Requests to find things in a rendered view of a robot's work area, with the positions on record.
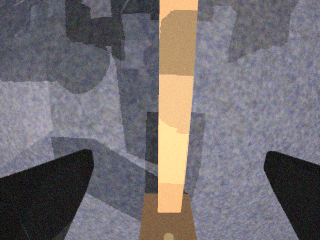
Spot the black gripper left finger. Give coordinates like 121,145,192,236
0,149,93,240

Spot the long wooden rail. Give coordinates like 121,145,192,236
157,0,199,212

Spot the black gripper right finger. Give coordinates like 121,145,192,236
264,151,320,240

